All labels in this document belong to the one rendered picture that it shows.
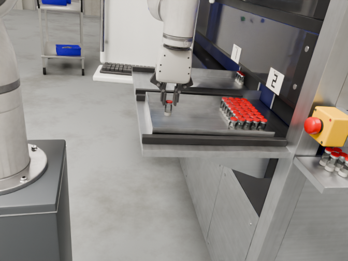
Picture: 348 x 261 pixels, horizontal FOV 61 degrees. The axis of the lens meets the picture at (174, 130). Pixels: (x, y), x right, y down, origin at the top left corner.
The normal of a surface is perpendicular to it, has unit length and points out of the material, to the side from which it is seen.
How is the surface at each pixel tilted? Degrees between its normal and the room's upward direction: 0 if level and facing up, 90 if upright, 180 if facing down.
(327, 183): 0
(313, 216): 90
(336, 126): 90
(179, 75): 94
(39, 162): 0
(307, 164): 0
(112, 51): 90
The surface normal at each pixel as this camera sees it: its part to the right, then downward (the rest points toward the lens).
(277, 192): -0.98, -0.03
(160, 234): 0.11, -0.88
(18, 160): 0.93, 0.26
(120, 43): 0.07, 0.46
